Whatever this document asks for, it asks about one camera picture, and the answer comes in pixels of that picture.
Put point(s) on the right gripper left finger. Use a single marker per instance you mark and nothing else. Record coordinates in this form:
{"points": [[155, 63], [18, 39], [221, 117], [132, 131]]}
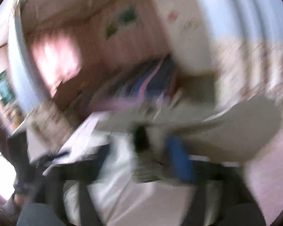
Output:
{"points": [[85, 172]]}

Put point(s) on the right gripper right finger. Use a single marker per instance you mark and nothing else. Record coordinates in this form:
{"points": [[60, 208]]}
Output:
{"points": [[237, 206]]}

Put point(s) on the grey and cream jacket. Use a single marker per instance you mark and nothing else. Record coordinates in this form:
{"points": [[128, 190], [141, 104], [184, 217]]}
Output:
{"points": [[163, 136]]}

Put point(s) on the pink floral bed sheet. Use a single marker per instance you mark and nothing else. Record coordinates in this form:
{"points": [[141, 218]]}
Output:
{"points": [[121, 201]]}

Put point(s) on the striped blue pink blanket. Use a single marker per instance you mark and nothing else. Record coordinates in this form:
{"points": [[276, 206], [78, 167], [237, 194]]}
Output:
{"points": [[151, 80]]}

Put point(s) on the floral beige curtain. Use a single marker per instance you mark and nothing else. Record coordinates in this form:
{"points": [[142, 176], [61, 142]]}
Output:
{"points": [[245, 69]]}

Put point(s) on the white wardrobe with decals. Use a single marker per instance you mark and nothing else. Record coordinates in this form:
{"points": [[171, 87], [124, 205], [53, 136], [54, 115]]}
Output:
{"points": [[187, 37]]}

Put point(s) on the landscape wall picture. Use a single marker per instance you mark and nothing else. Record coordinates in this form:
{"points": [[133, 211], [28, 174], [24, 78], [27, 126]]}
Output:
{"points": [[124, 18]]}

